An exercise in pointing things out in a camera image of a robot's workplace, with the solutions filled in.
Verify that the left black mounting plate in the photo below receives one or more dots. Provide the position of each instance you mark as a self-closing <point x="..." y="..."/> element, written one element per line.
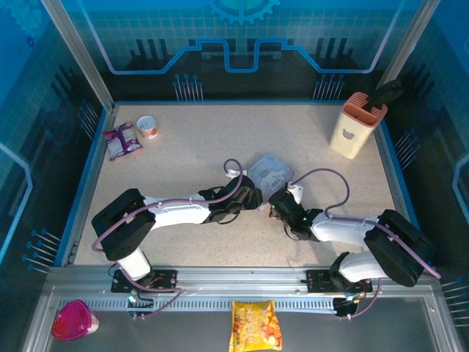
<point x="166" y="280"/>

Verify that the yellow chips bag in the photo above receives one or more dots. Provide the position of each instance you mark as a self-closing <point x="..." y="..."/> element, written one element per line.
<point x="254" y="326"/>

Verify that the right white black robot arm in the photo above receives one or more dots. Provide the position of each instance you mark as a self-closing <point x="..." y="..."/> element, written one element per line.
<point x="340" y="229"/>

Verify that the cream knife block orange top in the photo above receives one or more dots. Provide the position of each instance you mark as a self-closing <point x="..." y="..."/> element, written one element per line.
<point x="350" y="135"/>

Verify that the aluminium frame post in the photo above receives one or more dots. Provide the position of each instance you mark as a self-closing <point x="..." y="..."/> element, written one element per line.
<point x="406" y="44"/>
<point x="78" y="55"/>

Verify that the purple snack packet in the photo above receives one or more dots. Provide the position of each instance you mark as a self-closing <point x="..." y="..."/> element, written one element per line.
<point x="122" y="141"/>

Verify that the left aluminium frame post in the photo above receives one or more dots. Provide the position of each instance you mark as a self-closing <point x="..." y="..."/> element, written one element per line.
<point x="78" y="55"/>

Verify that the cartoon dog tin box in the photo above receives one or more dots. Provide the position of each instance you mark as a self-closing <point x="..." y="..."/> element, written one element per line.
<point x="271" y="176"/>

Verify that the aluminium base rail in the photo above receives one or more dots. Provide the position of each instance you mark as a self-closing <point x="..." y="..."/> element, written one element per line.
<point x="242" y="275"/>

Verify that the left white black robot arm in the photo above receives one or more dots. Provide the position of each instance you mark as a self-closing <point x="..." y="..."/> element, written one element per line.
<point x="176" y="212"/>

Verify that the pink glitter container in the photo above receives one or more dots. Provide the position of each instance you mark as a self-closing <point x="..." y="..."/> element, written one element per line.
<point x="73" y="320"/>

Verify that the white orange small can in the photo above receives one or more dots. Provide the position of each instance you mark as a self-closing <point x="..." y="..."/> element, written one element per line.
<point x="147" y="126"/>

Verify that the right aluminium frame post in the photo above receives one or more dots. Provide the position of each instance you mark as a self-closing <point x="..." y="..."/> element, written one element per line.
<point x="406" y="44"/>

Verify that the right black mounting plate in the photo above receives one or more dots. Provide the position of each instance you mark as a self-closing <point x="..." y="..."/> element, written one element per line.
<point x="317" y="280"/>

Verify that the black mounting plate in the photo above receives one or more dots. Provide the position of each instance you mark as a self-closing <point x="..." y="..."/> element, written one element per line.
<point x="166" y="280"/>
<point x="317" y="280"/>

